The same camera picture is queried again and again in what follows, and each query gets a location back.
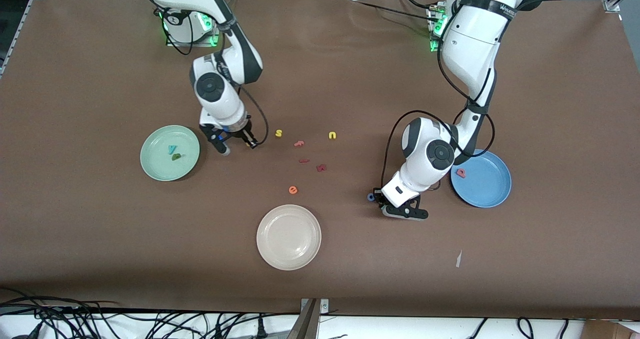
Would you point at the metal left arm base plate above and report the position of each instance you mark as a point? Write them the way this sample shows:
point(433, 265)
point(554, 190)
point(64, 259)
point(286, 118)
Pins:
point(433, 14)

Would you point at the pink foam letter f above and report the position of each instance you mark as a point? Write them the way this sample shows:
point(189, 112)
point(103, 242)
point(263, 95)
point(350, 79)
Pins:
point(299, 143)

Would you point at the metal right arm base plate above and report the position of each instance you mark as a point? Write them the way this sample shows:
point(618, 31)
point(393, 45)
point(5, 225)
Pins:
point(216, 40)

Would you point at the green plate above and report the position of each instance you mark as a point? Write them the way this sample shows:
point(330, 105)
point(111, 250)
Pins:
point(160, 159)

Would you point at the beige plate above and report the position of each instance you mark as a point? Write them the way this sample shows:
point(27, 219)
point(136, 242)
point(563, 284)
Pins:
point(288, 237)

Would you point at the metal corner bracket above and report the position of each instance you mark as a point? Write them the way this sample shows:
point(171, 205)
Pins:
point(324, 306)

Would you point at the black power plug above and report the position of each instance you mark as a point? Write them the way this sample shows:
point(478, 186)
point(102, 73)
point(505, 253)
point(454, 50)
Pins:
point(218, 331)
point(260, 329)

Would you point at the blue plate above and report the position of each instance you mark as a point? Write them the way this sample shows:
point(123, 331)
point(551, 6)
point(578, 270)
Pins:
point(487, 184)

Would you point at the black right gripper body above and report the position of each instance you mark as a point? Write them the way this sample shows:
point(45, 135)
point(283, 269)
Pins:
point(241, 132)

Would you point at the grey table leg beam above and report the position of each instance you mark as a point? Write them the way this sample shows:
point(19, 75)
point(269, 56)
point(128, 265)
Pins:
point(305, 326)

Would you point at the teal foam letter y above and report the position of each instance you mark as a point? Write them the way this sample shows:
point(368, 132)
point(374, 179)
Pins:
point(172, 149)

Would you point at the orange foam letter e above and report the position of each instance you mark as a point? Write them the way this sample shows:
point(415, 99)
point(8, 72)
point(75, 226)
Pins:
point(293, 190)

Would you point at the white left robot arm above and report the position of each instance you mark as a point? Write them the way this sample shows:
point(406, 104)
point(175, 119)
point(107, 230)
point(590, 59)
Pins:
point(475, 44)

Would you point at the cardboard box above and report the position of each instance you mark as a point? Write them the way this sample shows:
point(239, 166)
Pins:
point(610, 330)

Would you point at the pink foam letter p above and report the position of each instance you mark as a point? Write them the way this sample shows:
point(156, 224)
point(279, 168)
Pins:
point(460, 173)

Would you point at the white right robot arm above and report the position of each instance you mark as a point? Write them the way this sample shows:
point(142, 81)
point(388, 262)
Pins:
point(220, 99)

